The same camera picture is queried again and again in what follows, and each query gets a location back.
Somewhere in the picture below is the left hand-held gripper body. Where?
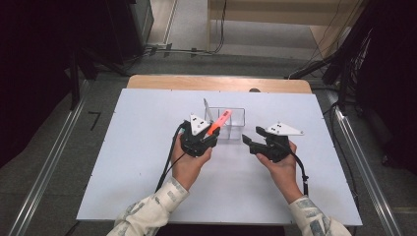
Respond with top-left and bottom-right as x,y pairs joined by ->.
179,113 -> 211,157

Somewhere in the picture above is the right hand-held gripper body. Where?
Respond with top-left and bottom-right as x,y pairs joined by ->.
249,122 -> 304,164

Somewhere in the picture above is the orange pen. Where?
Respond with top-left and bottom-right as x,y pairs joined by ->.
204,109 -> 233,139

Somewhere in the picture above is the clear plastic pen holder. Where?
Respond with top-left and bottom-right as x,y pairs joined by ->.
205,106 -> 246,141

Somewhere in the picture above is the person's left hand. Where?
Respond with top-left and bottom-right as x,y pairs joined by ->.
170,133 -> 213,191

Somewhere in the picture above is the person's right hand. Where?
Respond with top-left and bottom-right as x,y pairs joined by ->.
256,141 -> 304,205

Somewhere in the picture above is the wooden table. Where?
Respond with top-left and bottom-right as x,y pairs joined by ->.
126,74 -> 313,94

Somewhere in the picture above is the black metal stand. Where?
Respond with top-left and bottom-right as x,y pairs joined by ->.
67,45 -> 130,111
287,30 -> 363,113

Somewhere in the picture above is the light wooden bench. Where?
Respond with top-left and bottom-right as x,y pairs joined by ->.
206,0 -> 366,60

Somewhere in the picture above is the dark cabinet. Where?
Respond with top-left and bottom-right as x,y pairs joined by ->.
106,0 -> 155,66

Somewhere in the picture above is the dark equipment at table edge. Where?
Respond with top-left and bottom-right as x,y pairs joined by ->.
355,0 -> 417,175

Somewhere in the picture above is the black curtain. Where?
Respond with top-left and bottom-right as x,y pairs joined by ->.
0,0 -> 82,169

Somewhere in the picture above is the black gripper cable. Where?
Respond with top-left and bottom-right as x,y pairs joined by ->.
154,122 -> 187,193
288,148 -> 310,197

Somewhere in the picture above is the thin black floor cable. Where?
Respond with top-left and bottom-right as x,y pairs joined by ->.
323,101 -> 361,212

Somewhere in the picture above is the aluminium floor rail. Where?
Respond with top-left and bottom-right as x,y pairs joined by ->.
8,80 -> 90,236
327,89 -> 405,236

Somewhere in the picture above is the black hanging cable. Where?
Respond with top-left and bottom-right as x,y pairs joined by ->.
212,0 -> 228,55

